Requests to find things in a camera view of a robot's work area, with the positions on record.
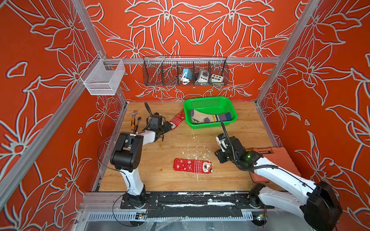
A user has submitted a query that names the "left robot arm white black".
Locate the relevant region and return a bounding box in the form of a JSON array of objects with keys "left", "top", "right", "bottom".
[{"left": 110, "top": 113, "right": 176, "bottom": 208}]

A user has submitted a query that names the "red christmas sock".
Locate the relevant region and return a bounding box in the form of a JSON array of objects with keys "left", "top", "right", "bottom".
[{"left": 173, "top": 158, "right": 213, "bottom": 174}]

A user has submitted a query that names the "teal box in basket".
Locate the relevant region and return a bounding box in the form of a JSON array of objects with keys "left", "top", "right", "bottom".
[{"left": 180, "top": 68, "right": 193, "bottom": 82}]

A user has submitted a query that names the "green plastic basket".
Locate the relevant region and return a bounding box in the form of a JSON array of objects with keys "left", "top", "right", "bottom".
[{"left": 184, "top": 96, "right": 238, "bottom": 130}]

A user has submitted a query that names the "orange plastic tool case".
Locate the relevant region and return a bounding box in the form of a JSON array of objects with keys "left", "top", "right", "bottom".
[{"left": 253, "top": 147, "right": 301, "bottom": 176}]

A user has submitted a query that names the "white device with dial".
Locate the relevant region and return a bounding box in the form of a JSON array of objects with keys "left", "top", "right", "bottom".
[{"left": 195, "top": 69, "right": 210, "bottom": 84}]

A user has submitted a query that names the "black wire wall basket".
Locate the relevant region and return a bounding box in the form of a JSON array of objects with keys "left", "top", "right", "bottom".
[{"left": 143, "top": 55, "right": 229, "bottom": 87}]

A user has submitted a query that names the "red snowflake sock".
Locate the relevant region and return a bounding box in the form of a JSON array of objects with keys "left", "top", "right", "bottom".
[{"left": 169, "top": 109, "right": 185, "bottom": 130}]

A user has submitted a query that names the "white box with dots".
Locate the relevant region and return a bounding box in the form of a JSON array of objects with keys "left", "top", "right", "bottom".
[{"left": 211, "top": 74, "right": 224, "bottom": 85}]

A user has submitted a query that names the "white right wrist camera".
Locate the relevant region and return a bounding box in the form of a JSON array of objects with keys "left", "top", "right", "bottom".
[{"left": 216, "top": 133, "right": 227, "bottom": 152}]

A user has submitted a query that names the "cream striped sock purple toe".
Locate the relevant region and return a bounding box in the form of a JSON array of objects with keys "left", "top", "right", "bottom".
[{"left": 190, "top": 110, "right": 232, "bottom": 124}]

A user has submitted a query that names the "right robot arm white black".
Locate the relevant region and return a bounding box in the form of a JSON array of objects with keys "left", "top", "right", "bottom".
[{"left": 215, "top": 133, "right": 343, "bottom": 231}]

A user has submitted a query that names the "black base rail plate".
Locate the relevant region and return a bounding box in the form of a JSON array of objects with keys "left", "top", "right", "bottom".
[{"left": 112, "top": 191, "right": 274, "bottom": 219}]

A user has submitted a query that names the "red black ratchet wrench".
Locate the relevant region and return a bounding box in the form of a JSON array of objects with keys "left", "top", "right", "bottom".
[{"left": 134, "top": 117, "right": 142, "bottom": 132}]

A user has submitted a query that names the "clear acrylic wall box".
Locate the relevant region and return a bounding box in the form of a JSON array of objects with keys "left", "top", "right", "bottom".
[{"left": 82, "top": 59, "right": 126, "bottom": 96}]

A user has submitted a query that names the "orange handled adjustable wrench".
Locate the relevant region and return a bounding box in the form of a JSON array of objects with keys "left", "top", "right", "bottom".
[{"left": 131, "top": 110, "right": 138, "bottom": 131}]

